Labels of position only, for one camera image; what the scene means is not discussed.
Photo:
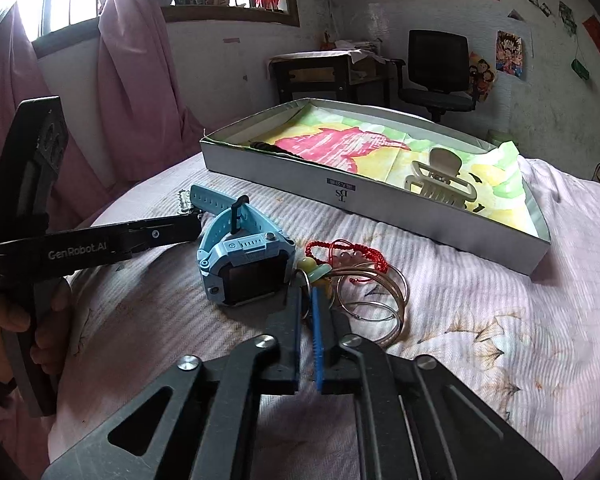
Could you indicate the dark wooden desk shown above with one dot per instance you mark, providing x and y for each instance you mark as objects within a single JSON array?
[{"x": 310, "y": 62}]

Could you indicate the green hanging ornament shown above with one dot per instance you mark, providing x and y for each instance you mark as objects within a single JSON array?
[{"x": 580, "y": 68}]

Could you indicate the blue smartwatch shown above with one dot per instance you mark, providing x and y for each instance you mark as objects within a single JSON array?
[{"x": 240, "y": 260}]

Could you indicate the stack of papers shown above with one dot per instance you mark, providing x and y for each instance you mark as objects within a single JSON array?
[{"x": 352, "y": 45}]

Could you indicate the pink curtain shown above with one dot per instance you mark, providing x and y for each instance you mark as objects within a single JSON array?
[{"x": 130, "y": 85}]

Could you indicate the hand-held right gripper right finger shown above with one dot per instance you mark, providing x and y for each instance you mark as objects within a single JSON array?
[{"x": 318, "y": 345}]

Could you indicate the green plastic stool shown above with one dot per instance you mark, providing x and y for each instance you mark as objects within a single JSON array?
[{"x": 497, "y": 136}]

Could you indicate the cartoon wall poster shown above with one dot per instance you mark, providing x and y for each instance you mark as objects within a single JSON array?
[{"x": 510, "y": 55}]

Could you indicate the cartoon figures wall sticker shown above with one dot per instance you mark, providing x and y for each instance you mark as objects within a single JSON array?
[{"x": 481, "y": 77}]

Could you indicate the grey cardboard box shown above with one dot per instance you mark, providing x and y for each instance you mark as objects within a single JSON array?
[{"x": 305, "y": 175}]

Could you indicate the beige hair claw clip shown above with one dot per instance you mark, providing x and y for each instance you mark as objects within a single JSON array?
[{"x": 440, "y": 187}]

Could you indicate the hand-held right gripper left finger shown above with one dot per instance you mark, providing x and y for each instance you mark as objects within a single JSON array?
[{"x": 290, "y": 350}]

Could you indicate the pink striped bedsheet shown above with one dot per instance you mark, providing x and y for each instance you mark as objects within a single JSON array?
[{"x": 480, "y": 310}]

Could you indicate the black office chair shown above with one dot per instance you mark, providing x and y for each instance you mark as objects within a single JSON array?
[{"x": 437, "y": 60}]

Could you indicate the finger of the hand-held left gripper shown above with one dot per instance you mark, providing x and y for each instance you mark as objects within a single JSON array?
[{"x": 165, "y": 232}]

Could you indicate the brown hair elastic with beads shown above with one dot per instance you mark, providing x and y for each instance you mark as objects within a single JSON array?
[{"x": 307, "y": 265}]

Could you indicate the barred window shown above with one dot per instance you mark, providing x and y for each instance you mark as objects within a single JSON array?
[{"x": 230, "y": 14}]

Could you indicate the wall photo strip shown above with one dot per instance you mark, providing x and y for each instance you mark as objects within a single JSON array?
[{"x": 568, "y": 17}]

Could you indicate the red wall paper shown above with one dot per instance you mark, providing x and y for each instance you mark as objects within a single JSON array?
[{"x": 598, "y": 35}]

